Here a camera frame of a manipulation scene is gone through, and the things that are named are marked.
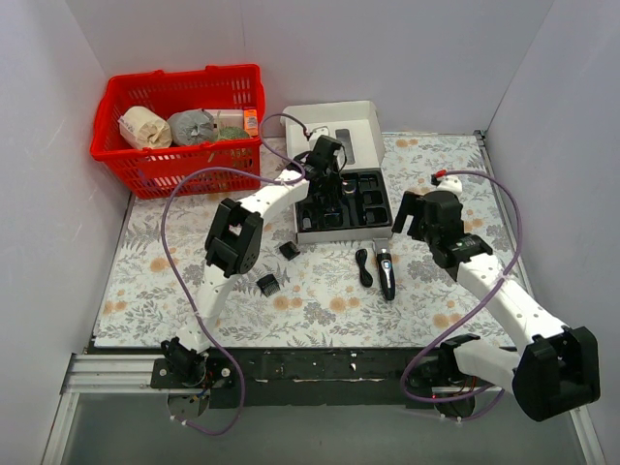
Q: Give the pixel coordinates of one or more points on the floral table mat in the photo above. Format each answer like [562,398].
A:
[321,302]

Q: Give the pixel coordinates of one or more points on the black comb guard large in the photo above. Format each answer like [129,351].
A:
[268,285]

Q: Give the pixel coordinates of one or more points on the grey wrapped roll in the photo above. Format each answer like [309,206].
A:
[192,127]

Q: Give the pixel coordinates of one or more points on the orange small box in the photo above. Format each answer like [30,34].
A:
[250,122]

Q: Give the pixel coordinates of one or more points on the beige paper-wrapped roll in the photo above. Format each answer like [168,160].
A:
[142,128]

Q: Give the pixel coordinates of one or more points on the green broccoli-like item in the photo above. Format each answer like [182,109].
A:
[230,133]

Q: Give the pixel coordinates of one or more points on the white flat box in basket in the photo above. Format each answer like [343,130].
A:
[225,118]

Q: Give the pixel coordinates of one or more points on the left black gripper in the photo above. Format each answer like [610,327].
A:
[327,192]

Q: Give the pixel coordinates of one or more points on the black silver hair clipper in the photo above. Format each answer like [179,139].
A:
[385,267]

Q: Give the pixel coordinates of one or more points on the red plastic shopping basket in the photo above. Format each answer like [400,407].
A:
[153,173]

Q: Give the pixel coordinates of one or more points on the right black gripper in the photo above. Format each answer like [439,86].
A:
[415,219]

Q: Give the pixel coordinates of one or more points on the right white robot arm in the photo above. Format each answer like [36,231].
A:
[554,368]

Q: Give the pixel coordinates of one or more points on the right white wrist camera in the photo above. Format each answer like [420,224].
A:
[443,181]

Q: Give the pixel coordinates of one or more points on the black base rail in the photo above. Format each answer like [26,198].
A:
[286,376]

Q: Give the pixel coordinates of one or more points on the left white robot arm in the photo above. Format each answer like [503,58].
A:
[233,245]

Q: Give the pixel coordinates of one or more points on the white hair clipper box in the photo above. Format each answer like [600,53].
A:
[352,202]

